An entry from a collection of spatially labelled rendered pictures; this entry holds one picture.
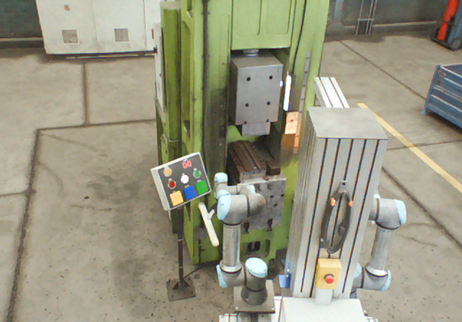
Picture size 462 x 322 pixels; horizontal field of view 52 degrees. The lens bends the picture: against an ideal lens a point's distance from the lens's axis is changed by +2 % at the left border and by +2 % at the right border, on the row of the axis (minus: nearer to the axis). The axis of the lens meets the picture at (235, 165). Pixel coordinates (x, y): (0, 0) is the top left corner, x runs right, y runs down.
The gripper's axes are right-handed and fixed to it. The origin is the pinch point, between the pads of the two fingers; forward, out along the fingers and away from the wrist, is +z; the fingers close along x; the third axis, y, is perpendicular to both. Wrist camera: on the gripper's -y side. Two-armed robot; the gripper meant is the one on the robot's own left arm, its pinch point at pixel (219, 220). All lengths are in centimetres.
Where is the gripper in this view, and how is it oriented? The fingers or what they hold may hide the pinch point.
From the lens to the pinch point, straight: 293.6
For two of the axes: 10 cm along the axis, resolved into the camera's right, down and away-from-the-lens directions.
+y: 0.2, 5.4, -8.4
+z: -0.4, 8.4, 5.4
